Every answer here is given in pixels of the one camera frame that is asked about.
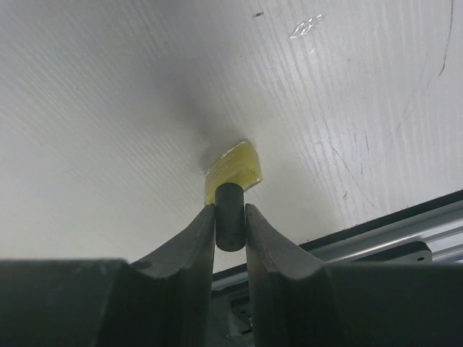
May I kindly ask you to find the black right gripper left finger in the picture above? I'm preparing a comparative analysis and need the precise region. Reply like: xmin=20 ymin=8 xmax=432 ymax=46
xmin=1 ymin=205 xmax=215 ymax=346

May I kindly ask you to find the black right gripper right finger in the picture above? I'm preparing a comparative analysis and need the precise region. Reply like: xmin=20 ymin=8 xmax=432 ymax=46
xmin=245 ymin=204 xmax=462 ymax=346

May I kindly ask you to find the yellow nail polish bottle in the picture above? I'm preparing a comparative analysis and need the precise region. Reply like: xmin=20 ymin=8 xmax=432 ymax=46
xmin=203 ymin=140 xmax=263 ymax=205

